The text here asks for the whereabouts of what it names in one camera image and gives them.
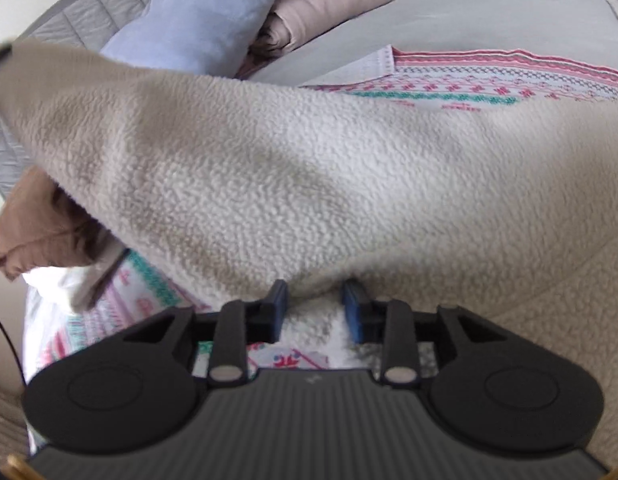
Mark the patterned pink green blanket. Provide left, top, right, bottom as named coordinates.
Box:
left=23, top=45, right=618, bottom=456

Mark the white cloth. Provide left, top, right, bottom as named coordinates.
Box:
left=22, top=264, right=106, bottom=313

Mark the brown cloth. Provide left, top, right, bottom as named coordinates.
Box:
left=0, top=166, right=130, bottom=282

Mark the grey bed sheet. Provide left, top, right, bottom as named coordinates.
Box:
left=249, top=0, right=618, bottom=87

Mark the black cable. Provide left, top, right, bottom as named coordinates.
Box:
left=0, top=304, right=26, bottom=387

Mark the grey quilted headboard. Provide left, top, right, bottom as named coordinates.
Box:
left=0, top=0, right=184, bottom=202

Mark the pale pink pillow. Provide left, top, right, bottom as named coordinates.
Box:
left=238, top=0, right=403, bottom=80

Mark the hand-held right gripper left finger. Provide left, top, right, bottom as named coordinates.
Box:
left=123, top=279, right=291, bottom=388

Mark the light blue pillow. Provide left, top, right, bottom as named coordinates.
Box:
left=99, top=0, right=301, bottom=79

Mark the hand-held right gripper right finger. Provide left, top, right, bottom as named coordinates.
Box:
left=341, top=279, right=506, bottom=388

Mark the cream fleece garment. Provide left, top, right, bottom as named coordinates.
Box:
left=0, top=40, right=618, bottom=467

